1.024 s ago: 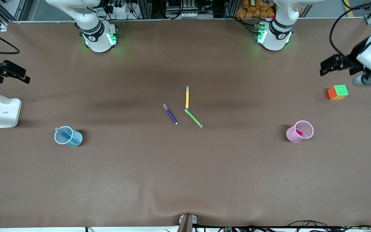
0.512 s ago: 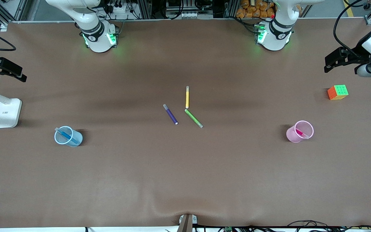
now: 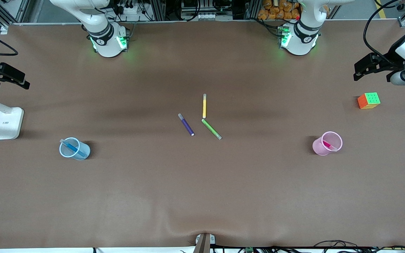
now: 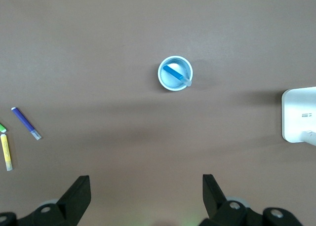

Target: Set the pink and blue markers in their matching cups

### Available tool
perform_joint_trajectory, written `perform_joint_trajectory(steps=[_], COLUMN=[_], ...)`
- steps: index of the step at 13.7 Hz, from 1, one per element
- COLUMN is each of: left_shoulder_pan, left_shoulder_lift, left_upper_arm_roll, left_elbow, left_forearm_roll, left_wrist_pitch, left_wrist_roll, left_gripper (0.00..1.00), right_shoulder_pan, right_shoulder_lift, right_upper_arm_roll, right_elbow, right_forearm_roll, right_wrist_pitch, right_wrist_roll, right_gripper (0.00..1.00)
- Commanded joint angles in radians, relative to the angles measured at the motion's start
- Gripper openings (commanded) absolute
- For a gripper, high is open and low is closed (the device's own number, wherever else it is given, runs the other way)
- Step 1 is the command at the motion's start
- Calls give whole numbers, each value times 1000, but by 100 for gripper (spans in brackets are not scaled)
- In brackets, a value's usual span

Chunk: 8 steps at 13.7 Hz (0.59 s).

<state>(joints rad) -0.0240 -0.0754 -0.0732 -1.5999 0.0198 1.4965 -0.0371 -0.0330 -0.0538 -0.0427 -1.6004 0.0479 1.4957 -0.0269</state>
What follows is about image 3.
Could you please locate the brown table cover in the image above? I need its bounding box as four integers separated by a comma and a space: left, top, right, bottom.
0, 19, 405, 250

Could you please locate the blue marker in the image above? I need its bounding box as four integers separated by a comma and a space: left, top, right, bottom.
60, 138, 88, 158

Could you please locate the orange and green puzzle cube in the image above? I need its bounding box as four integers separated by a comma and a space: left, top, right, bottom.
357, 92, 381, 110

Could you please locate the pink cup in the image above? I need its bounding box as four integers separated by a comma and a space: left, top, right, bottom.
312, 131, 343, 156

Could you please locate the pink marker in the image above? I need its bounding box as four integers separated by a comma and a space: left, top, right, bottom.
322, 140, 339, 153

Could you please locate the white power strip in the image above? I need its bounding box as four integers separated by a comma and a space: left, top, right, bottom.
117, 3, 144, 15

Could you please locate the orange snack bag pile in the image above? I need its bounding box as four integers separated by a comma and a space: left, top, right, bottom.
258, 0, 301, 20

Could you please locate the purple marker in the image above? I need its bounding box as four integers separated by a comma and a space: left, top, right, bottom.
178, 113, 195, 137

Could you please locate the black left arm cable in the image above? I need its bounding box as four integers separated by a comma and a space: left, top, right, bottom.
363, 0, 400, 64

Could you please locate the light blue cup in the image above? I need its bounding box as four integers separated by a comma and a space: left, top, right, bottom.
59, 137, 91, 161

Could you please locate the green marker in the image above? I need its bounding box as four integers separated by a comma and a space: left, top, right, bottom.
201, 118, 223, 141

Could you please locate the white lamp stand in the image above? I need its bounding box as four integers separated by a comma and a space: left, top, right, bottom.
0, 93, 25, 141

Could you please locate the white terminal strip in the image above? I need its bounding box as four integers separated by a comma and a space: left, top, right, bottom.
197, 13, 233, 20

